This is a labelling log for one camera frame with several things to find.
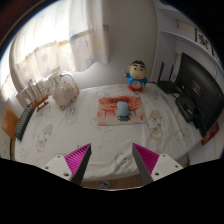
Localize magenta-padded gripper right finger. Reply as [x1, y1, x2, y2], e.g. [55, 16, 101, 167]
[131, 143, 184, 186]

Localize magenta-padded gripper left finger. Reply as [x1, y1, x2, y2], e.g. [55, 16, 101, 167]
[41, 143, 92, 186]

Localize light blue computer mouse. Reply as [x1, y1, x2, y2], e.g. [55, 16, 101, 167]
[116, 101, 130, 122]

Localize white printed tablecloth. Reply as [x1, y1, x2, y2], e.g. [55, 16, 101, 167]
[13, 83, 204, 183]

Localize dark mechanical keyboard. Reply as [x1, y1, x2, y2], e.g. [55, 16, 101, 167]
[13, 104, 36, 142]

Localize red hanging tag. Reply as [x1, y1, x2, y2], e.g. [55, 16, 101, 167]
[200, 122, 220, 146]

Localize wooden model sailing ship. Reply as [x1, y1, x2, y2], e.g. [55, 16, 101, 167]
[20, 81, 50, 113]

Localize large white conch shell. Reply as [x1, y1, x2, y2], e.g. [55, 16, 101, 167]
[51, 72, 81, 110]

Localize orange wooden chair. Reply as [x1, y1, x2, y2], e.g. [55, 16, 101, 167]
[1, 107, 20, 161]

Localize black router with antennas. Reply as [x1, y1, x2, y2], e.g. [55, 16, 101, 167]
[156, 61, 183, 96]

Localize white radiator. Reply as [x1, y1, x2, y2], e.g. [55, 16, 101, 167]
[14, 75, 58, 108]

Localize cartoon boy figurine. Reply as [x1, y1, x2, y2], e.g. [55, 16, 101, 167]
[123, 59, 149, 93]

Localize black computer monitor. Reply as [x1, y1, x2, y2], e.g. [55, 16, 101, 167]
[174, 52, 224, 138]

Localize white star-print curtain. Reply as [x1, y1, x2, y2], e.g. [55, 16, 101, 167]
[0, 0, 111, 101]

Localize white wall shelf unit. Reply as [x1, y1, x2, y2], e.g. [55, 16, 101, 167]
[151, 0, 224, 84]

